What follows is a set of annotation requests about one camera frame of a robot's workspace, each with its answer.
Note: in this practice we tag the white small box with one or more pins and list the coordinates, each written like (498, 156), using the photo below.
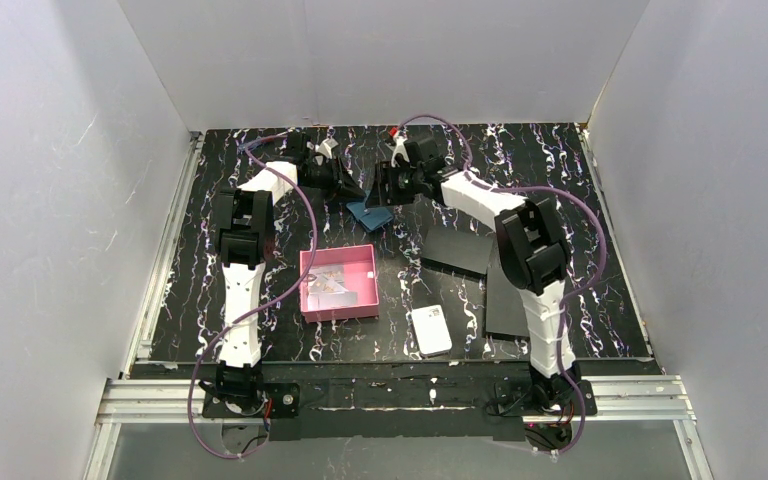
(431, 330)

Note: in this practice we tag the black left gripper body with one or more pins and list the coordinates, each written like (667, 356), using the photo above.
(334, 176)

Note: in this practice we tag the loose VIP card in tray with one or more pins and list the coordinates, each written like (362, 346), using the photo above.
(326, 278)

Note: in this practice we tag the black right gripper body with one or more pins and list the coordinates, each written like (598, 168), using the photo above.
(396, 183)

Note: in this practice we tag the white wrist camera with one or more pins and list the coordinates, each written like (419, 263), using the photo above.
(328, 148)
(397, 141)

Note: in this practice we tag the dark grey perforated box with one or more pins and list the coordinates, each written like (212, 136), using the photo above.
(464, 253)

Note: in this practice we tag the pink plastic tray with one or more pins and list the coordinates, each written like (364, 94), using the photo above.
(359, 262)

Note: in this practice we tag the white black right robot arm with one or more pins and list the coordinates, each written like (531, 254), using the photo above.
(532, 248)

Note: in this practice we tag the blue leather card holder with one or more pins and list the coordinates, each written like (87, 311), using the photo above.
(370, 219)

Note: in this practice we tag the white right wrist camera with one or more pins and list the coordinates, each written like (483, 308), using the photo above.
(397, 141)

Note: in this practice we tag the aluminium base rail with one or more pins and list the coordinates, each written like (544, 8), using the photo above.
(427, 427)

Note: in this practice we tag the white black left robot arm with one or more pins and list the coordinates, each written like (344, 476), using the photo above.
(245, 237)

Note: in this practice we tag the flat black rectangular box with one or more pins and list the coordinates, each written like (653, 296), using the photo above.
(504, 313)

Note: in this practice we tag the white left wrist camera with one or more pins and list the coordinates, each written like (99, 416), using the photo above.
(328, 148)

